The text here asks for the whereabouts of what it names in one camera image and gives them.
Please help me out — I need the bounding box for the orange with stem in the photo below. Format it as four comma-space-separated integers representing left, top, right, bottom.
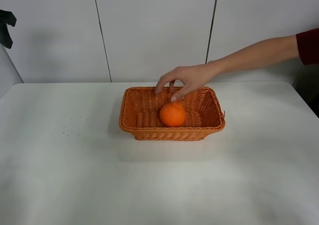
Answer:
159, 101, 186, 127

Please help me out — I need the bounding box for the blurred person hand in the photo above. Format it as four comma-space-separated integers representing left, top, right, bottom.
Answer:
155, 61, 220, 102

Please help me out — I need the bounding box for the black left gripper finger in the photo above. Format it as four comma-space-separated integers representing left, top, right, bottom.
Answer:
0, 10, 16, 48

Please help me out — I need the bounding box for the orange wicker basket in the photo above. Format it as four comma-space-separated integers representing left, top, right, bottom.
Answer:
119, 86, 225, 141

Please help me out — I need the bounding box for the dark red sleeve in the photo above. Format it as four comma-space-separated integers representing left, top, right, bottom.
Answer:
296, 28, 319, 65

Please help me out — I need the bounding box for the bare person forearm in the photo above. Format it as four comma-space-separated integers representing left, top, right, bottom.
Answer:
208, 35, 299, 77

